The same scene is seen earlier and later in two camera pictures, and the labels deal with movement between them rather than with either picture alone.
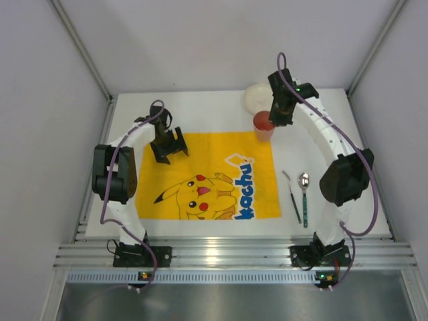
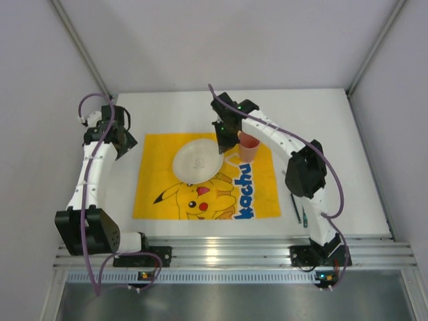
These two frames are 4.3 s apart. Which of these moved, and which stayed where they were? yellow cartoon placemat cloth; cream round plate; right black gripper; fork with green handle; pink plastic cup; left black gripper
Moved: cream round plate; right black gripper; left black gripper; pink plastic cup
Stayed: fork with green handle; yellow cartoon placemat cloth
